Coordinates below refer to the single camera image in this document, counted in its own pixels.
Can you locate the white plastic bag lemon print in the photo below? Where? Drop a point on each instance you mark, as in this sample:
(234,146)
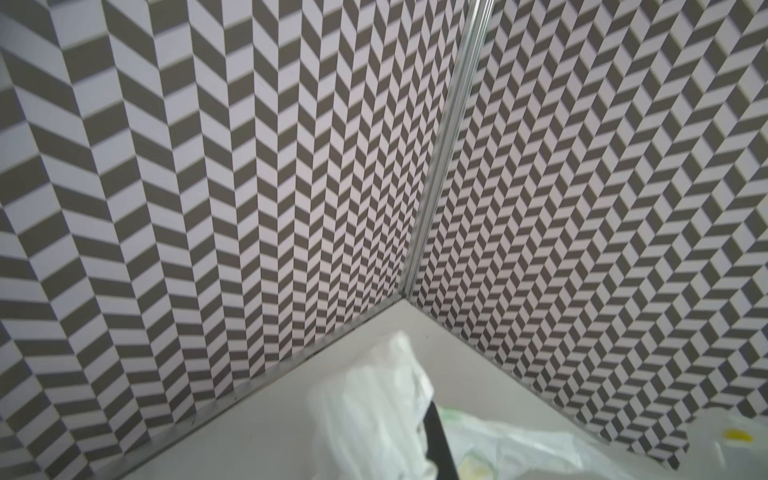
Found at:
(368,422)

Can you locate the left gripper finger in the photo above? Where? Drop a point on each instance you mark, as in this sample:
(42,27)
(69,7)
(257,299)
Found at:
(438,450)

